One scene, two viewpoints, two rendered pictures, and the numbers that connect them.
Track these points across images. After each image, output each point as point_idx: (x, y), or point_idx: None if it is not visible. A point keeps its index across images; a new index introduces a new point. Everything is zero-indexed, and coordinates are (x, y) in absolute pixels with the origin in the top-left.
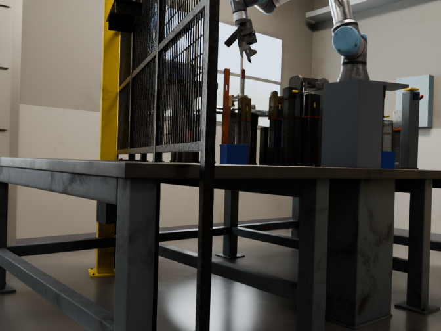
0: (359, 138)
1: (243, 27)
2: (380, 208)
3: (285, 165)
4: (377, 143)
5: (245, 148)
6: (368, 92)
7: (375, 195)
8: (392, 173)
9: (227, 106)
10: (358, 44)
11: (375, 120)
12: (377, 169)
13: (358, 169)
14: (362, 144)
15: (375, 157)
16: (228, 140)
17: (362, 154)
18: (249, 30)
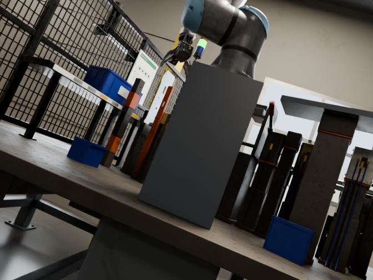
0: (160, 153)
1: (182, 42)
2: None
3: (137, 186)
4: (213, 179)
5: (87, 145)
6: (211, 85)
7: (140, 262)
8: (138, 219)
9: (156, 122)
10: (198, 8)
11: (217, 136)
12: (92, 191)
13: (38, 167)
14: (166, 164)
15: (198, 203)
16: (149, 156)
17: (160, 182)
18: (179, 41)
